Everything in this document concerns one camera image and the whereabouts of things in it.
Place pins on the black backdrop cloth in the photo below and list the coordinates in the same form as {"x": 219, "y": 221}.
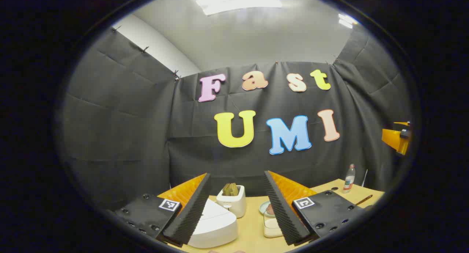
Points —
{"x": 128, "y": 135}

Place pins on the white rice cooker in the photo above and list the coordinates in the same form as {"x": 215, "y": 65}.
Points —
{"x": 216, "y": 227}

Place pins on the plastic bottle with red label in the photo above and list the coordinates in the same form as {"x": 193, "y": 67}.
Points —
{"x": 349, "y": 181}

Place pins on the toasted bread slice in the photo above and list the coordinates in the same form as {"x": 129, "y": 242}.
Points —
{"x": 234, "y": 189}
{"x": 226, "y": 190}

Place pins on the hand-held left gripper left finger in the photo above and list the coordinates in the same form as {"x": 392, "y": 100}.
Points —
{"x": 194, "y": 212}

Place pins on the large ceiling light panel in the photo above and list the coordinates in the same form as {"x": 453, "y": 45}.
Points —
{"x": 238, "y": 2}

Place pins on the clear container of rice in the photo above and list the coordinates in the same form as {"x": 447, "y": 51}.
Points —
{"x": 271, "y": 229}

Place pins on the brown meat piece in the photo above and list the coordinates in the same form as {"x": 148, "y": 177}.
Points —
{"x": 270, "y": 209}

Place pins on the white toaster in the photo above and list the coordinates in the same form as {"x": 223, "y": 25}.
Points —
{"x": 234, "y": 205}

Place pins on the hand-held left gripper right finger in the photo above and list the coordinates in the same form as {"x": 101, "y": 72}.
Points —
{"x": 282, "y": 212}

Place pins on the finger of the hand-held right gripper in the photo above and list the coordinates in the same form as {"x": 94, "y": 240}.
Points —
{"x": 394, "y": 137}

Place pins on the pale green plate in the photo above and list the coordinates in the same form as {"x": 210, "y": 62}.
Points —
{"x": 262, "y": 208}

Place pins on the small ceiling light panel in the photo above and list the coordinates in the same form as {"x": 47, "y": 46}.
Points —
{"x": 347, "y": 21}

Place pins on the wooden spoon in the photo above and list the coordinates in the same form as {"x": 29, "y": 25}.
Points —
{"x": 363, "y": 200}

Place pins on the thin white rod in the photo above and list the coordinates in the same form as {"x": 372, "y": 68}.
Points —
{"x": 365, "y": 178}

